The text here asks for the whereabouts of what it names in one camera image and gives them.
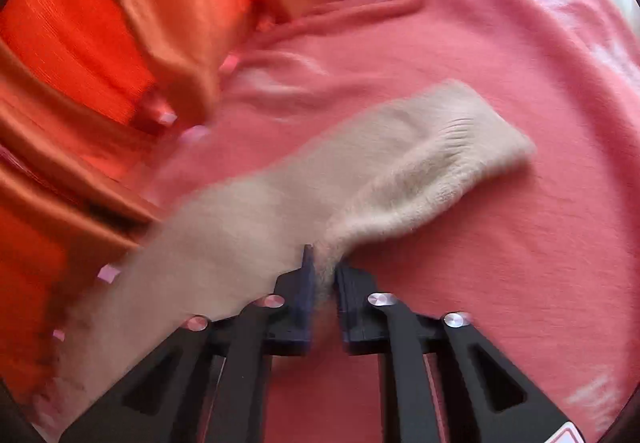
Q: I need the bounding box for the pink fleece blanket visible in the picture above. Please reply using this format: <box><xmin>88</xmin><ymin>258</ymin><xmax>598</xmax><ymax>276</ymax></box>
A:
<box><xmin>143</xmin><ymin>0</ymin><xmax>639</xmax><ymax>442</ymax></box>

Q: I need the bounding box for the cream knitted sweater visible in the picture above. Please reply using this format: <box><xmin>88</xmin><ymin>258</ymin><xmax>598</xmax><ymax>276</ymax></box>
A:
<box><xmin>34</xmin><ymin>81</ymin><xmax>535</xmax><ymax>442</ymax></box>

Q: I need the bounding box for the orange curtain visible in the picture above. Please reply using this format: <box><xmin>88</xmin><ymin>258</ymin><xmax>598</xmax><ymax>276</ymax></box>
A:
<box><xmin>1</xmin><ymin>0</ymin><xmax>325</xmax><ymax>405</ymax></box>

